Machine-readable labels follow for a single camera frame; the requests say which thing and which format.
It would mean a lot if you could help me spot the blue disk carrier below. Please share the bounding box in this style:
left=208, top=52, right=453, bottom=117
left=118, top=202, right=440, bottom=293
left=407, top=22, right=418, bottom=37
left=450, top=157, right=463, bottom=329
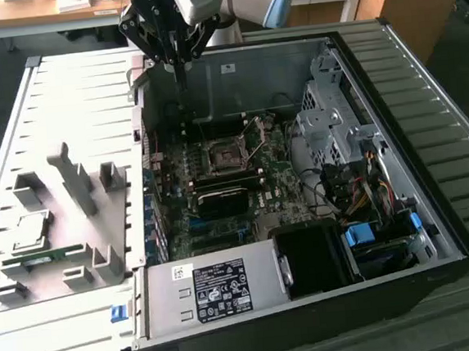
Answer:
left=343, top=220, right=377, bottom=251

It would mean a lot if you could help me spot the grey chipset heatsink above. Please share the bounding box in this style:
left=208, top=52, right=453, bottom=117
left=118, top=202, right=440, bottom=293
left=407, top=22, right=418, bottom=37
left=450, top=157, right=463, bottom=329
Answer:
left=253, top=214, right=285, bottom=243

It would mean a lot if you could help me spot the CPU socket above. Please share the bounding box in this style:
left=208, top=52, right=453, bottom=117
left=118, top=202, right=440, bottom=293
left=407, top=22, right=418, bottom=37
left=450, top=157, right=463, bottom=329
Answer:
left=201, top=134, right=255, bottom=175

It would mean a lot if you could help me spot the blue case latch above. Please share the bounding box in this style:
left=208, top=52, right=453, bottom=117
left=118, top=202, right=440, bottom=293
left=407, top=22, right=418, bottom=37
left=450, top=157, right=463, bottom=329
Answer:
left=408, top=210, right=423, bottom=235

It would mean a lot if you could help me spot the black PC case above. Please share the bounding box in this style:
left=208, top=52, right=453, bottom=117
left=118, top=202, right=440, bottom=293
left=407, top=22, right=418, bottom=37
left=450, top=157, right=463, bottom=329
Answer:
left=92, top=19, right=469, bottom=351

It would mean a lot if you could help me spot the green motherboard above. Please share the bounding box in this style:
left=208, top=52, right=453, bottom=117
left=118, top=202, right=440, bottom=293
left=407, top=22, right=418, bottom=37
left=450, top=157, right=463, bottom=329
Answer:
left=138, top=107, right=343, bottom=264

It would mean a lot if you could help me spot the silver CPU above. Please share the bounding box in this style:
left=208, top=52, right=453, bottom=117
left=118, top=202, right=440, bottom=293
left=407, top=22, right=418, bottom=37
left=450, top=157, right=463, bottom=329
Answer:
left=10, top=211, right=56, bottom=255

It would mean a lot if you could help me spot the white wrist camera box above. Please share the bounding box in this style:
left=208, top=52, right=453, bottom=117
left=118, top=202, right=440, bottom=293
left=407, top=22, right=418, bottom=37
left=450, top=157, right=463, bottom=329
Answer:
left=171, top=0, right=227, bottom=29

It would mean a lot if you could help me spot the silver drive cage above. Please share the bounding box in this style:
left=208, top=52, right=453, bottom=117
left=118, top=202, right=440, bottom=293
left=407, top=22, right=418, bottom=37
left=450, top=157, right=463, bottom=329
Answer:
left=288, top=35, right=386, bottom=171

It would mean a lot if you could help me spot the thin metal locking lever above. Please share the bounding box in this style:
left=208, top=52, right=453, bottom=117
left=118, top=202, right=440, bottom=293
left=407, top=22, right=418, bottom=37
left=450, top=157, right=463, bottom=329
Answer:
left=245, top=124, right=276, bottom=162

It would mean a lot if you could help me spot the thin red wire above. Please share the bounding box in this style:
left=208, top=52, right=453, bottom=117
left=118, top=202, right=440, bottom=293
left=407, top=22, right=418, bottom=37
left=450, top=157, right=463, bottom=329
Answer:
left=151, top=128, right=165, bottom=158

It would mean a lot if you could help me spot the grey parts rack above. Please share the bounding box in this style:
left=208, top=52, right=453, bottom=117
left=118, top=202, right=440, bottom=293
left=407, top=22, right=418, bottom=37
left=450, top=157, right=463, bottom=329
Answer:
left=0, top=136, right=144, bottom=313

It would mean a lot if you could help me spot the wooden cabinet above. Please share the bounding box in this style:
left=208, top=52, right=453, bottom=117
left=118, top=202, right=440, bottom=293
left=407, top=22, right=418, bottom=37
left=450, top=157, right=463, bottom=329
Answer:
left=356, top=0, right=469, bottom=70

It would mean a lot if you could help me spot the silver power supply unit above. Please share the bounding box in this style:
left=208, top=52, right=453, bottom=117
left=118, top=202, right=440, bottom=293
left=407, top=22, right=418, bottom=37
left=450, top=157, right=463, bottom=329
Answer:
left=140, top=238, right=294, bottom=340

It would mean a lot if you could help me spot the metal socket cover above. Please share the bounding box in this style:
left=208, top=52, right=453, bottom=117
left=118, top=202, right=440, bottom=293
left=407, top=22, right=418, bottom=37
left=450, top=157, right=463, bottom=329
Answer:
left=239, top=113, right=279, bottom=152

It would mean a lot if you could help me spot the multicolour power wire bundle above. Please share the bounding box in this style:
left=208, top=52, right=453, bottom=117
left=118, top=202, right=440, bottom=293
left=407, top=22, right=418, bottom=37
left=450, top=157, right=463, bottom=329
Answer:
left=331, top=148, right=403, bottom=232

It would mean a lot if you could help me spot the black graphics card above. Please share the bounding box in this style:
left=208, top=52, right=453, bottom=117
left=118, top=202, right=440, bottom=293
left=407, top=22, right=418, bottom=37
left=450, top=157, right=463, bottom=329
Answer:
left=194, top=182, right=251, bottom=221

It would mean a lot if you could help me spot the black hard disk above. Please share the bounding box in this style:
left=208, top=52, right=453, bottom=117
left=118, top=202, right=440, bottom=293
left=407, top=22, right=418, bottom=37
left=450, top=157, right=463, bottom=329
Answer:
left=349, top=236, right=419, bottom=281

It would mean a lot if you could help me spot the black cable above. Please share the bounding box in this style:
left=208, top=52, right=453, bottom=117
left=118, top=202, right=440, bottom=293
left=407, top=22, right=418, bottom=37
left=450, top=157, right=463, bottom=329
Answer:
left=289, top=115, right=344, bottom=223

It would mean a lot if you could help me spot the green RAM stick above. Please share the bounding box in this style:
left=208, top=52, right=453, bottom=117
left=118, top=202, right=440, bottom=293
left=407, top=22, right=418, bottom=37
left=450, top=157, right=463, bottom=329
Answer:
left=0, top=242, right=89, bottom=271

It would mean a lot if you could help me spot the blue plastic clip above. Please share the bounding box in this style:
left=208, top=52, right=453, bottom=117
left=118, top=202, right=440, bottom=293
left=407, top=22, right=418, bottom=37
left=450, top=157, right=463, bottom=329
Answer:
left=109, top=302, right=130, bottom=323

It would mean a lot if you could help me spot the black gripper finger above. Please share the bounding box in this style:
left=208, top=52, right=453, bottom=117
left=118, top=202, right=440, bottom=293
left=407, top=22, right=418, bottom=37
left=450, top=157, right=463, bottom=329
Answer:
left=115, top=2, right=184, bottom=107
left=176, top=14, right=228, bottom=102

